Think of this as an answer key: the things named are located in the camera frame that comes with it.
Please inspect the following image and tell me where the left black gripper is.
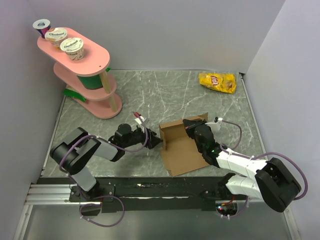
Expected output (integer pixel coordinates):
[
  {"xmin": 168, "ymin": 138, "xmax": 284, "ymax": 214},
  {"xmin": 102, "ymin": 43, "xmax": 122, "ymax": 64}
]
[{"xmin": 123, "ymin": 124, "xmax": 163, "ymax": 149}]

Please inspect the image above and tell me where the brown cardboard box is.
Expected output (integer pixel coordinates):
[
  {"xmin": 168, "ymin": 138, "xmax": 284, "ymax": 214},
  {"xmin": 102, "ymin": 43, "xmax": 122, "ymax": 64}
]
[{"xmin": 159, "ymin": 119, "xmax": 209, "ymax": 177}]

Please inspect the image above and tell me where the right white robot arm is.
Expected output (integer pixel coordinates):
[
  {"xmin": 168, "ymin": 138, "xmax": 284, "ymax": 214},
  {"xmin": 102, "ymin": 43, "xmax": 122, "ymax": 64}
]
[{"xmin": 182, "ymin": 117, "xmax": 309, "ymax": 213}]

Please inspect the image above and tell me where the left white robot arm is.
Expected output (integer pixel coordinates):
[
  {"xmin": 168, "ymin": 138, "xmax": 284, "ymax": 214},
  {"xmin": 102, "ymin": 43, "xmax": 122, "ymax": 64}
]
[{"xmin": 49, "ymin": 123, "xmax": 162, "ymax": 201}]

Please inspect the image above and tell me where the yellow chips bag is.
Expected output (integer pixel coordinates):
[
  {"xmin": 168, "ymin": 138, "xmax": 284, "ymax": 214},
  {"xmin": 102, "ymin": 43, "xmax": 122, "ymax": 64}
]
[{"xmin": 198, "ymin": 72, "xmax": 237, "ymax": 94}]

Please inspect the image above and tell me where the white Chobani yogurt cup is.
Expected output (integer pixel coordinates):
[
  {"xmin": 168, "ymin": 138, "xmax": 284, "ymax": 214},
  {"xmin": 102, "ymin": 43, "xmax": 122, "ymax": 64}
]
[{"xmin": 60, "ymin": 37, "xmax": 85, "ymax": 61}]

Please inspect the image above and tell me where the orange Chobani yogurt cup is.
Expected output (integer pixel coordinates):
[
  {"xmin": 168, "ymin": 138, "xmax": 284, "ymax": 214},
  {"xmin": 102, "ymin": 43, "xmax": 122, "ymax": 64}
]
[{"xmin": 44, "ymin": 27, "xmax": 68, "ymax": 49}]

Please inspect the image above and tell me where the purple yogurt cup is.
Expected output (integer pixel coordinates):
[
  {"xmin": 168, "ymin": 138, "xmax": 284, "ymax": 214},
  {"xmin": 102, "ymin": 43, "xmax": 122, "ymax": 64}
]
[{"xmin": 32, "ymin": 19, "xmax": 51, "ymax": 39}]

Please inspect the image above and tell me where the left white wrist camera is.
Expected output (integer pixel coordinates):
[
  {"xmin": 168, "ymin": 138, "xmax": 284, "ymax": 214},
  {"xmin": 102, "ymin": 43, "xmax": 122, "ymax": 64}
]
[{"xmin": 133, "ymin": 112, "xmax": 150, "ymax": 132}]

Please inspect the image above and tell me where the purple cable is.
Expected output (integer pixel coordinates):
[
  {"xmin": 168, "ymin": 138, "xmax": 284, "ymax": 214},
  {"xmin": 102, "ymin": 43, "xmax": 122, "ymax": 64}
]
[
  {"xmin": 219, "ymin": 194, "xmax": 250, "ymax": 221},
  {"xmin": 221, "ymin": 119, "xmax": 309, "ymax": 201},
  {"xmin": 58, "ymin": 116, "xmax": 150, "ymax": 201},
  {"xmin": 79, "ymin": 195, "xmax": 125, "ymax": 228}
]

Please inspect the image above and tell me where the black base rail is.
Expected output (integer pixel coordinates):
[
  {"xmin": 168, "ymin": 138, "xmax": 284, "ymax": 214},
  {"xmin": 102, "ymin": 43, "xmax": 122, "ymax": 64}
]
[{"xmin": 59, "ymin": 176, "xmax": 253, "ymax": 214}]

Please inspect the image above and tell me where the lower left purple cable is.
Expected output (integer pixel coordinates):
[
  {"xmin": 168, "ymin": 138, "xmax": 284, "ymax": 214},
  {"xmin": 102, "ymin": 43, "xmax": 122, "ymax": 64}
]
[{"xmin": 79, "ymin": 195, "xmax": 125, "ymax": 228}]

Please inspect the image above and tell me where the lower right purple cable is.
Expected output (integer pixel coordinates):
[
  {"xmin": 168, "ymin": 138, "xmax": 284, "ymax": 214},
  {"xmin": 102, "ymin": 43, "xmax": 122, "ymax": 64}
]
[{"xmin": 219, "ymin": 194, "xmax": 250, "ymax": 221}]

